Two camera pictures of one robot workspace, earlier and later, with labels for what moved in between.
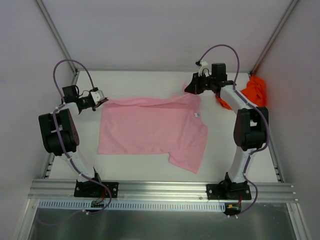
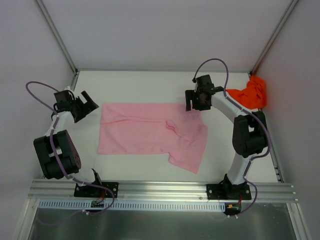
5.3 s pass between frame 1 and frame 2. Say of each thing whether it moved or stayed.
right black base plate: stayed
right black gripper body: moved
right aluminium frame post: stayed
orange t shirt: stayed
